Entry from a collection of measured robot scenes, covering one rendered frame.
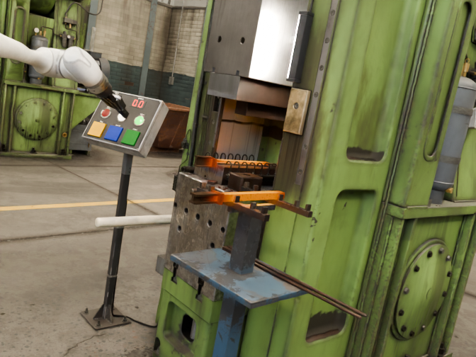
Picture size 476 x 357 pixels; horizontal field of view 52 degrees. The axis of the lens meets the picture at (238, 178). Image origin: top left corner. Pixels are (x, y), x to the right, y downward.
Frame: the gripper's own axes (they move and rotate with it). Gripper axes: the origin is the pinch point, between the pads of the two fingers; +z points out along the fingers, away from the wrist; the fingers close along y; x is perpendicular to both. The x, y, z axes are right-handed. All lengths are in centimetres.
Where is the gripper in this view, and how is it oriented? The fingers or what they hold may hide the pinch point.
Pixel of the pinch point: (122, 111)
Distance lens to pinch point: 224.7
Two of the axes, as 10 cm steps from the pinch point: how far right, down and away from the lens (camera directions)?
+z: 2.6, 4.1, 8.7
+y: 9.0, 2.3, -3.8
